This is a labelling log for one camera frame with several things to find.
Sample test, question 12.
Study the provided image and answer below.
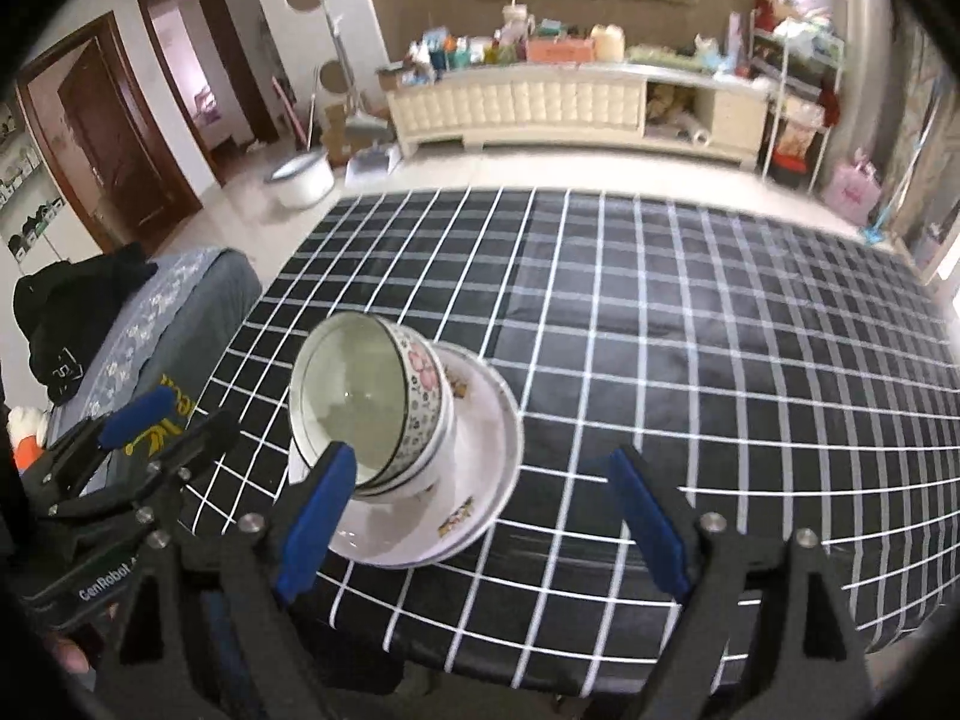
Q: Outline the floral patterned bowl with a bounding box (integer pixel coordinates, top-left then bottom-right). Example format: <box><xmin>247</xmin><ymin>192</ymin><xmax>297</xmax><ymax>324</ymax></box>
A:
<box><xmin>288</xmin><ymin>312</ymin><xmax>441</xmax><ymax>486</ymax></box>

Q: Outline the teddy bear white plate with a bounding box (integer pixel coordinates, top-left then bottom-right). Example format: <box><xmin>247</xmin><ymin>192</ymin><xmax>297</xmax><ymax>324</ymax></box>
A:
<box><xmin>331</xmin><ymin>341</ymin><xmax>524</xmax><ymax>569</ymax></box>

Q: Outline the red star white bowl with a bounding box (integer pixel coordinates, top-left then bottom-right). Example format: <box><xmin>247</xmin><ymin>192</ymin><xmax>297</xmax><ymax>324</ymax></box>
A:
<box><xmin>353</xmin><ymin>355</ymin><xmax>455</xmax><ymax>502</ymax></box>

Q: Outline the person's left hand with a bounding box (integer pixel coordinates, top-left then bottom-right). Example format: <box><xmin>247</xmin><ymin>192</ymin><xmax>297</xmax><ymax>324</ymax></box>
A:
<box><xmin>46</xmin><ymin>635</ymin><xmax>96</xmax><ymax>691</ymax></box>

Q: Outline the grey patterned chair cover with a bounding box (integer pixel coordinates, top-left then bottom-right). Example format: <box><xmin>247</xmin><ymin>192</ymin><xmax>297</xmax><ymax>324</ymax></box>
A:
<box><xmin>49</xmin><ymin>249</ymin><xmax>262</xmax><ymax>493</ymax></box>

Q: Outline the black cloth on chair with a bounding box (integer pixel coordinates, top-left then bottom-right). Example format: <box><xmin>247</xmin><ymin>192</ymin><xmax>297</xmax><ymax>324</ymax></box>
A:
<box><xmin>13</xmin><ymin>242</ymin><xmax>158</xmax><ymax>406</ymax></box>

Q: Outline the black white checkered tablecloth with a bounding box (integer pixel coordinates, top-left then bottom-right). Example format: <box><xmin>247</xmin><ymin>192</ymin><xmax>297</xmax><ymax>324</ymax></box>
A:
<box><xmin>182</xmin><ymin>188</ymin><xmax>958</xmax><ymax>694</ymax></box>

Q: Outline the white round basin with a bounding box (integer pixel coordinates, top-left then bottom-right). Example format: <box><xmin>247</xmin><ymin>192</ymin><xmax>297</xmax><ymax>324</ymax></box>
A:
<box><xmin>263</xmin><ymin>148</ymin><xmax>335</xmax><ymax>210</ymax></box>

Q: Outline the cream tufted tv cabinet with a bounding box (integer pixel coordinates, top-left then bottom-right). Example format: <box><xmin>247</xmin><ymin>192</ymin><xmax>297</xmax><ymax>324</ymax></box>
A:
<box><xmin>387</xmin><ymin>64</ymin><xmax>771</xmax><ymax>169</ymax></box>

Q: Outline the blue mop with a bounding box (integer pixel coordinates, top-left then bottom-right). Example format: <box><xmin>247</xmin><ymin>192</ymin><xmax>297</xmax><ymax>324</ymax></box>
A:
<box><xmin>862</xmin><ymin>75</ymin><xmax>944</xmax><ymax>245</ymax></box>

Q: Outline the pink gift bag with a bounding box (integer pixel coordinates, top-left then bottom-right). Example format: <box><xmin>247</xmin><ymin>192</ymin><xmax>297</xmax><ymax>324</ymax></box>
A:
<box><xmin>822</xmin><ymin>149</ymin><xmax>882</xmax><ymax>227</ymax></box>

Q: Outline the white paper roll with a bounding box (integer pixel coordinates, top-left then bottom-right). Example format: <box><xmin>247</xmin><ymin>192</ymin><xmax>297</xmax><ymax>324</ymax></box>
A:
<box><xmin>679</xmin><ymin>119</ymin><xmax>711</xmax><ymax>148</ymax></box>

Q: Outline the white metal shelf rack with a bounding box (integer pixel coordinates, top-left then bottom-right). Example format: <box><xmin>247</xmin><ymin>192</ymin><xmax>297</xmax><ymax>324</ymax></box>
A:
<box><xmin>747</xmin><ymin>0</ymin><xmax>846</xmax><ymax>193</ymax></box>

